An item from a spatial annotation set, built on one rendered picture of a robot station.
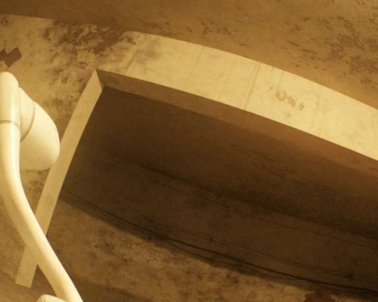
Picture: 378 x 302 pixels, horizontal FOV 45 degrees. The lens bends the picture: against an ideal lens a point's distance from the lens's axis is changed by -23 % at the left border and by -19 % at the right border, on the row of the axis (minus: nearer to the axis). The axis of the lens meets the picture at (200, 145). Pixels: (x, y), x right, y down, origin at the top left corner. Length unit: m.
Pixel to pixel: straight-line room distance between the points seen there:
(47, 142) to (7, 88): 0.20
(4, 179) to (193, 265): 8.83
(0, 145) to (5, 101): 0.11
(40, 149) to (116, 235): 8.95
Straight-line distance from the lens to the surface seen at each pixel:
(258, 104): 4.63
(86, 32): 5.42
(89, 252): 10.22
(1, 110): 1.05
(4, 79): 1.12
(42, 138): 1.17
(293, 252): 9.66
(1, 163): 0.99
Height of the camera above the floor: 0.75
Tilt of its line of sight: 17 degrees up
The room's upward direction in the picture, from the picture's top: 23 degrees clockwise
